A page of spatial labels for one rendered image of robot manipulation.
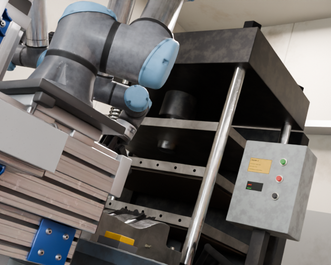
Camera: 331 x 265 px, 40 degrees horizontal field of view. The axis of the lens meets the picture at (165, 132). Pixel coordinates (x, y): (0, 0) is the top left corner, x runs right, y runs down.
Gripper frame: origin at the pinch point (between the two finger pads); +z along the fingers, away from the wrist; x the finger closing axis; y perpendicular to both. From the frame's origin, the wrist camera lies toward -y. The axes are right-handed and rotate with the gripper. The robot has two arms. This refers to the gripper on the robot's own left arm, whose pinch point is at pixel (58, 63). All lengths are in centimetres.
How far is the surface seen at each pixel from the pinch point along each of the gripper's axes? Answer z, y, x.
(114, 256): -42, 58, 76
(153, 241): -1, 50, 72
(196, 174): 55, 13, 60
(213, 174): 45, 12, 70
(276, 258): 122, 29, 106
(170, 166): 60, 13, 45
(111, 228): -23, 52, 64
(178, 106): 90, -28, 23
